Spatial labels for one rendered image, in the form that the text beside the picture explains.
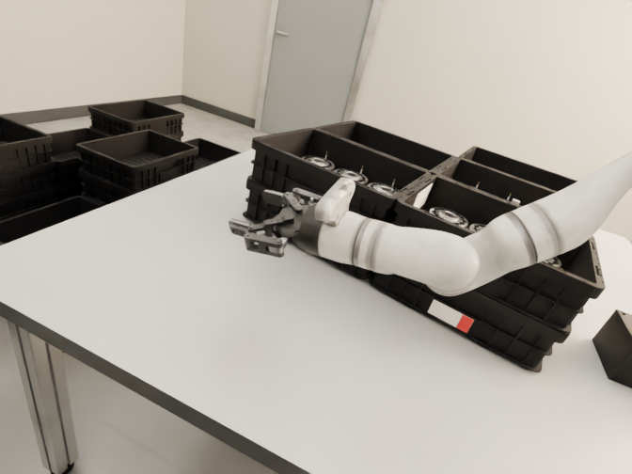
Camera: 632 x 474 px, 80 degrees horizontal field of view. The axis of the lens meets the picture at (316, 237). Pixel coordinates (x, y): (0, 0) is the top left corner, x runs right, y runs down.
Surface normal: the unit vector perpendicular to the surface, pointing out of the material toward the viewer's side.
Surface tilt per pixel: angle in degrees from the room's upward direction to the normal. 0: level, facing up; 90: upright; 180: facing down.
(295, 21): 90
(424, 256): 62
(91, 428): 0
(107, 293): 0
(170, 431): 0
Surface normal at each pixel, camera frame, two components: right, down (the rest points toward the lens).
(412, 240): -0.49, -0.44
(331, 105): -0.36, 0.40
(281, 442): 0.22, -0.84
